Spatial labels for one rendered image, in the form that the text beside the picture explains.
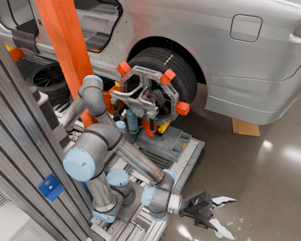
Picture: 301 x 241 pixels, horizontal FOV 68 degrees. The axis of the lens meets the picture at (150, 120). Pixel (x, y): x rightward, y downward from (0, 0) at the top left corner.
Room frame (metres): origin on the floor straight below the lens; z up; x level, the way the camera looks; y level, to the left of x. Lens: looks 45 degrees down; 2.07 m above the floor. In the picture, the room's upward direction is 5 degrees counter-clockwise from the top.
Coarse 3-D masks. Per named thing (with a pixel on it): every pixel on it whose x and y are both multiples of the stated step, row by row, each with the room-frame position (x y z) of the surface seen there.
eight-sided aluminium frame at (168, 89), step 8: (128, 72) 1.54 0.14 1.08; (136, 72) 1.50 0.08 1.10; (144, 72) 1.46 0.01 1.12; (152, 72) 1.47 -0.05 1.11; (160, 72) 1.44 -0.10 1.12; (120, 80) 1.59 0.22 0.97; (120, 88) 1.61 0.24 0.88; (168, 88) 1.35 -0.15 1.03; (128, 96) 1.62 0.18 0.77; (176, 96) 1.33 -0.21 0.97; (128, 104) 1.58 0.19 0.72; (176, 104) 1.32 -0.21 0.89; (160, 120) 1.40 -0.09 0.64; (168, 120) 1.34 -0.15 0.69
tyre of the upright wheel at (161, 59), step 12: (156, 48) 1.71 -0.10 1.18; (132, 60) 1.63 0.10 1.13; (144, 60) 1.55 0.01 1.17; (156, 60) 1.52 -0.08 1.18; (168, 60) 1.55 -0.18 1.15; (180, 60) 1.58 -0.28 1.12; (180, 72) 1.46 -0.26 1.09; (192, 72) 1.54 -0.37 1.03; (180, 84) 1.39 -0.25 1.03; (192, 84) 1.48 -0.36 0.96; (180, 96) 1.38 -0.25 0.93; (192, 96) 1.44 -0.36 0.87
